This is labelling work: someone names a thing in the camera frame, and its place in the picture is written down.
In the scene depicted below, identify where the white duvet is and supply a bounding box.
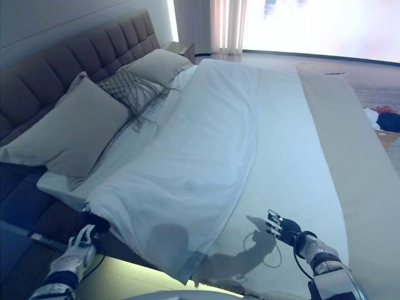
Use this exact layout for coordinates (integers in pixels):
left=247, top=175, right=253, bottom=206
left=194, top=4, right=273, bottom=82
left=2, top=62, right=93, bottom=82
left=86, top=58, right=260, bottom=276

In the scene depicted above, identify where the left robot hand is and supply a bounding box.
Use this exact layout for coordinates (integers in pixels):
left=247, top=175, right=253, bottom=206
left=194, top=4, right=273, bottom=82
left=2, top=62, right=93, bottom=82
left=81, top=212, right=111, bottom=241

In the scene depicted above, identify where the large beige pillow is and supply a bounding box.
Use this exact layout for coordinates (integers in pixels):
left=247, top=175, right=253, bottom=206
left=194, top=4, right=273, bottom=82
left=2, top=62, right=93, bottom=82
left=0, top=71, right=131, bottom=191

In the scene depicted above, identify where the black garment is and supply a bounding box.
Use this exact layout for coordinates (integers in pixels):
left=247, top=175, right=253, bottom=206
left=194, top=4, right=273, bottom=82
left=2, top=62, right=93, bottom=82
left=376, top=112, right=400, bottom=134

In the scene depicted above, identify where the small wooden nightstand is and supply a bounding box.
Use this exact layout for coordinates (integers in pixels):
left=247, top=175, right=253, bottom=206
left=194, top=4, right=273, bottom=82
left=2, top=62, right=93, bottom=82
left=162, top=40, right=196, bottom=62

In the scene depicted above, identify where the white garment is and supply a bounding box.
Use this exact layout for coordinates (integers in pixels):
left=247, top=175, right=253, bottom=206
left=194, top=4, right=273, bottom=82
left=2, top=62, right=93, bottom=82
left=364, top=107, right=381, bottom=129

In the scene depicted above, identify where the beige curtain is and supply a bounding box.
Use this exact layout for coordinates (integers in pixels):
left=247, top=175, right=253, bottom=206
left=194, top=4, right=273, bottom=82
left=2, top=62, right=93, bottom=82
left=208, top=0, right=248, bottom=54

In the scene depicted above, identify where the wooden nightstand with dark base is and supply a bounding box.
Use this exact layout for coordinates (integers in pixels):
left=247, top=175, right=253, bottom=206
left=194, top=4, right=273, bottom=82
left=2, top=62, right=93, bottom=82
left=0, top=220, right=66, bottom=300

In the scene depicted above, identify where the grey fringed woven cushion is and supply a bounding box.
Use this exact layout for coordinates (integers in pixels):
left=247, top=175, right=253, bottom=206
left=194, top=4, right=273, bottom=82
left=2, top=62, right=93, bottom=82
left=98, top=68, right=182, bottom=134

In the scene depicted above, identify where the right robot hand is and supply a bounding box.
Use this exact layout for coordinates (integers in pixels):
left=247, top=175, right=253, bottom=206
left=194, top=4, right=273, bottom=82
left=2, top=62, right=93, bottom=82
left=265, top=209, right=303, bottom=246

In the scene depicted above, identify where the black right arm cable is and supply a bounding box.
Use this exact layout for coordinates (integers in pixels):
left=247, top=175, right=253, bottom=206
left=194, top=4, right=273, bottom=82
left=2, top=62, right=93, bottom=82
left=292, top=239, right=316, bottom=279

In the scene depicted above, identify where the brown upholstered bed frame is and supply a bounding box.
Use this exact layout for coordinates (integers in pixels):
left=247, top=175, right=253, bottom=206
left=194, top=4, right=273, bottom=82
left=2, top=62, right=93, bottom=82
left=0, top=8, right=162, bottom=260

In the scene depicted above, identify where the silver robot torso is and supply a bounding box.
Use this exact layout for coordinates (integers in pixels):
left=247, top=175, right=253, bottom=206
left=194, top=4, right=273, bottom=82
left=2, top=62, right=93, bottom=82
left=137, top=289, right=248, bottom=300

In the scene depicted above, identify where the beige bed runner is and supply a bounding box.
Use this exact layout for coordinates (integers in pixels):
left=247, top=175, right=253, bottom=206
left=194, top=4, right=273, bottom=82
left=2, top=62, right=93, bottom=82
left=295, top=61, right=400, bottom=294

